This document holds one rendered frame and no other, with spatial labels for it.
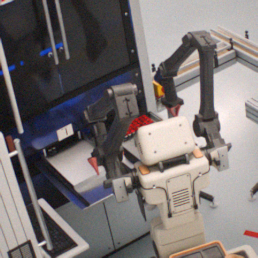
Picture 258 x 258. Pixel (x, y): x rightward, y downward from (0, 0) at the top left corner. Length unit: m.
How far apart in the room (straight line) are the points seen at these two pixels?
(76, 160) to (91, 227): 0.53
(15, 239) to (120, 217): 1.19
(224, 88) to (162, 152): 2.82
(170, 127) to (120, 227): 1.36
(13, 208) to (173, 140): 0.70
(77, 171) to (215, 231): 1.16
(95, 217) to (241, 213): 1.00
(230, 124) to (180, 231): 2.19
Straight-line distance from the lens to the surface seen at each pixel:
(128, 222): 3.99
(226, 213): 4.32
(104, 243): 3.98
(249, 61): 4.06
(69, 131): 3.44
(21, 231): 2.85
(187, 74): 3.90
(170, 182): 2.73
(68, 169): 3.41
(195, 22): 6.55
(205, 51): 2.79
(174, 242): 3.01
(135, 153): 3.43
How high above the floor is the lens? 2.94
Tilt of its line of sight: 35 degrees down
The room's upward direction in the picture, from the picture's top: 10 degrees counter-clockwise
